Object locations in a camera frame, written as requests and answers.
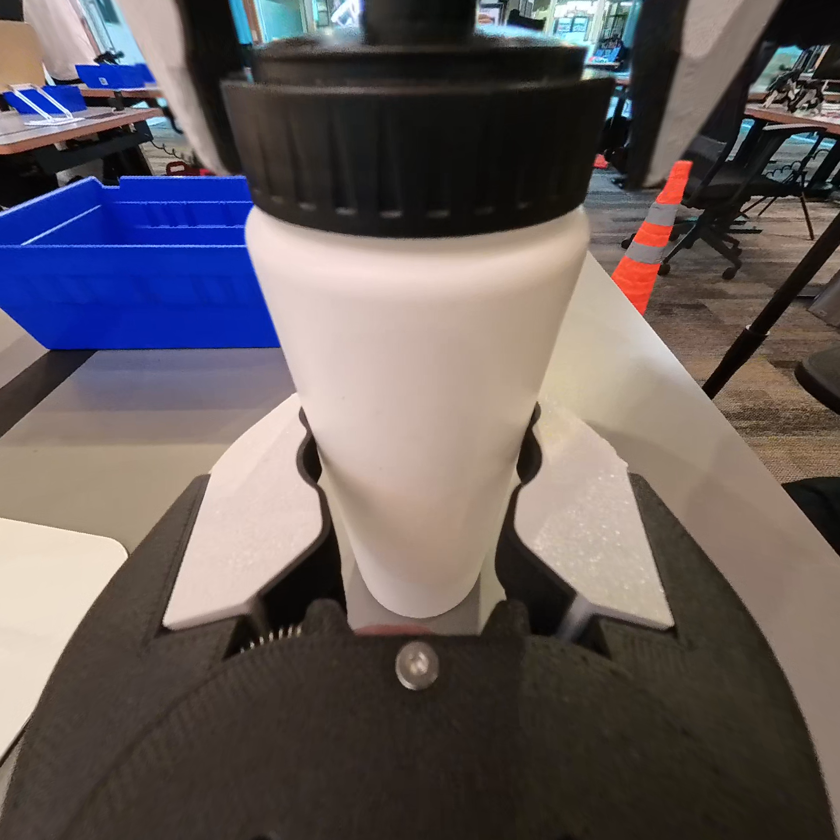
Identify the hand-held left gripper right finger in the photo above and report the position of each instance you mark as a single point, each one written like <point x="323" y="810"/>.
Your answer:
<point x="591" y="525"/>

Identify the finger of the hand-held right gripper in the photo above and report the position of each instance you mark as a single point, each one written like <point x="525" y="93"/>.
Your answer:
<point x="184" y="66"/>
<point x="696" y="66"/>

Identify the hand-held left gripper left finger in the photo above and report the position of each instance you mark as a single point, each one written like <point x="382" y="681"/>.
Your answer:
<point x="250" y="538"/>

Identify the white bottle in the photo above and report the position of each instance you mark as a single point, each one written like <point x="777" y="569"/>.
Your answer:
<point x="420" y="394"/>

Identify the black bottle lid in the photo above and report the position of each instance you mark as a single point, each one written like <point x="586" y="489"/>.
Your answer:
<point x="414" y="138"/>

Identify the small blue plastic bin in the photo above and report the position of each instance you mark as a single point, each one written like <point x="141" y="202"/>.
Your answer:
<point x="46" y="99"/>
<point x="116" y="75"/>

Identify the black office chair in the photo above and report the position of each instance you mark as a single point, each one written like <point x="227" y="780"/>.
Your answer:
<point x="735" y="184"/>

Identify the wooden top desk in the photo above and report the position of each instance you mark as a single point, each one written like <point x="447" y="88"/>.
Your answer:
<point x="72" y="131"/>

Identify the orange traffic cone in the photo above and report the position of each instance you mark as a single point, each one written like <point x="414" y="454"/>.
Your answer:
<point x="654" y="243"/>

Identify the black slanted stand leg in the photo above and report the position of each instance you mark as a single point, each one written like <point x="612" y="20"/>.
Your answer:
<point x="775" y="322"/>

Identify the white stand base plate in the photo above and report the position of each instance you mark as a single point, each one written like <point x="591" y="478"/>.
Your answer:
<point x="46" y="617"/>

